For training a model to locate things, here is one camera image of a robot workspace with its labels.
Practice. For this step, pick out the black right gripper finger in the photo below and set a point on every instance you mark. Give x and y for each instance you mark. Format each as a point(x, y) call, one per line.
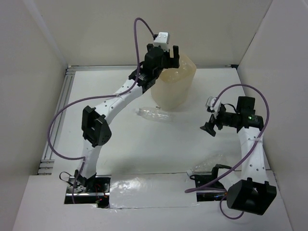
point(209, 128)
point(212, 119)

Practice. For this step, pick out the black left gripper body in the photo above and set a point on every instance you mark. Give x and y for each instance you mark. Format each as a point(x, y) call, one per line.
point(165, 64)

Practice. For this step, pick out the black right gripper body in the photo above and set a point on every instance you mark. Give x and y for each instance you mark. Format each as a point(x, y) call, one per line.
point(225, 118)

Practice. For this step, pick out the clear plastic bottle white cap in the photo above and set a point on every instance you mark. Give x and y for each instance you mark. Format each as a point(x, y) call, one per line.
point(155, 114)

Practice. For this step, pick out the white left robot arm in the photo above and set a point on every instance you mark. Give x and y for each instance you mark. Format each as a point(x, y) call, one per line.
point(96, 120)

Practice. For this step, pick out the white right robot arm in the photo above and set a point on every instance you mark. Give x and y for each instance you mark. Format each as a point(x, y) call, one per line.
point(251, 192)

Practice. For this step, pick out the beige plastic bin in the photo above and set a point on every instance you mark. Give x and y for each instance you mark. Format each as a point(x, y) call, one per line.
point(171, 88)

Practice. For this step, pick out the clear bottle near right base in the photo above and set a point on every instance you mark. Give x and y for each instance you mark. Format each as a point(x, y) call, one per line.
point(206, 165)

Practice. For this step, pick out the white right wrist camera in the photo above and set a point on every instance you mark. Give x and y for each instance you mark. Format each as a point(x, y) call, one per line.
point(213, 106)

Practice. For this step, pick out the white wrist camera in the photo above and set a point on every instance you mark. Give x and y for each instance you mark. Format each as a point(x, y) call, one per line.
point(162, 41)
point(213, 106)

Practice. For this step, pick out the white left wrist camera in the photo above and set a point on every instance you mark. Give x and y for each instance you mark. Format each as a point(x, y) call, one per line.
point(162, 41)

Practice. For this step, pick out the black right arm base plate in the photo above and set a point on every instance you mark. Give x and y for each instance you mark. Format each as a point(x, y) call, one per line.
point(204, 179)

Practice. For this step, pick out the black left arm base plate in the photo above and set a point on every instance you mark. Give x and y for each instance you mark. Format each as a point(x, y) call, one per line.
point(100, 187)

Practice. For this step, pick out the aluminium frame rail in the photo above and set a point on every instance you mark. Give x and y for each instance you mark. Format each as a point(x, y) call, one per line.
point(137, 145)

